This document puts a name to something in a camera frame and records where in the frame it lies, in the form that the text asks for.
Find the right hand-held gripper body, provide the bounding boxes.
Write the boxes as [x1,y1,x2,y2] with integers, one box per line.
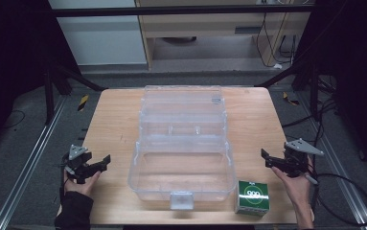
[281,137,326,178]

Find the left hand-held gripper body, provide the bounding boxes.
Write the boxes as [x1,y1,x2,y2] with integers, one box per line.
[61,144,93,185]

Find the green and white box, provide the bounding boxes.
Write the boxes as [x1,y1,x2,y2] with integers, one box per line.
[234,179,271,218]

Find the clear plastic storage box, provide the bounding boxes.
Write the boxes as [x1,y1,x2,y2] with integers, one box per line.
[126,84,238,211]

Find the person's left hand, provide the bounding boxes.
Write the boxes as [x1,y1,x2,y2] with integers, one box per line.
[63,170,103,197]

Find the person's right hand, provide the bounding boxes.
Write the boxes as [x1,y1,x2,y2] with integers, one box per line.
[270,158,315,211]

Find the yellow black tape strip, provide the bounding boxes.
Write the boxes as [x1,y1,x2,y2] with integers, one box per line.
[77,93,90,112]
[282,91,300,106]

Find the black metal stand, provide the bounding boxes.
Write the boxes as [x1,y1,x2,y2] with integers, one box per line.
[255,58,322,122]
[42,61,107,126]

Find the white cabinet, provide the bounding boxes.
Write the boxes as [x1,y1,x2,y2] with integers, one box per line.
[48,0,149,67]

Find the wooden cabinet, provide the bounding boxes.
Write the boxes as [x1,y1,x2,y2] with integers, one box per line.
[134,0,312,71]

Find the aluminium floor rail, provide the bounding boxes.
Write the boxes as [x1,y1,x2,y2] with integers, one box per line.
[0,95,68,230]
[295,92,367,230]

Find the black floor cables bundle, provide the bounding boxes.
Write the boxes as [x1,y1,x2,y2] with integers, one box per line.
[281,76,345,145]

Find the thin black floor cable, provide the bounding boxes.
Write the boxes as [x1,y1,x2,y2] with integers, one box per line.
[1,109,26,130]

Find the black hanging cables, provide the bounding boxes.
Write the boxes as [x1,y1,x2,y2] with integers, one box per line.
[255,11,298,69]

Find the black frame crossbar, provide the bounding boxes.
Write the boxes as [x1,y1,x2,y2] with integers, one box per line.
[51,4,315,18]

